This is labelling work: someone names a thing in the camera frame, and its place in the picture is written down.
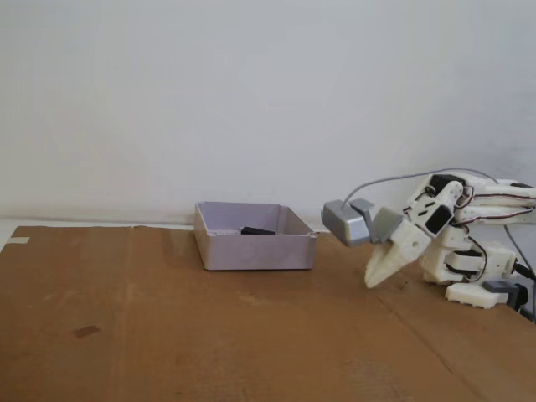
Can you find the grey webcam mount clip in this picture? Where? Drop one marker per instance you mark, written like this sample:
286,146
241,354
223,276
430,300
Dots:
387,224

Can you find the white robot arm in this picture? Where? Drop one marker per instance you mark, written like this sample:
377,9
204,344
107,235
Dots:
498,259

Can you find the white tape strip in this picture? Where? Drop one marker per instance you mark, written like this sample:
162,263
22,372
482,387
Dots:
19,240

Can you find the grey table clamp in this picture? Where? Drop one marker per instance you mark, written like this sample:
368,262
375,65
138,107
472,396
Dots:
498,288

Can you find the pale grey plastic box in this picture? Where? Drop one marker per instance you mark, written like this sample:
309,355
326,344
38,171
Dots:
255,253

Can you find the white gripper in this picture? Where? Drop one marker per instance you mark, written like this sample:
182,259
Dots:
405,244

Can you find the brown cardboard sheet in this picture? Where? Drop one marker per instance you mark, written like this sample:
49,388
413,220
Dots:
167,314

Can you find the black block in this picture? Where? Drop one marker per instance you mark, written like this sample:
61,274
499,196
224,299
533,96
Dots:
255,230

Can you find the silver webcam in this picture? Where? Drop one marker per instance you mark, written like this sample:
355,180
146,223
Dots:
345,224

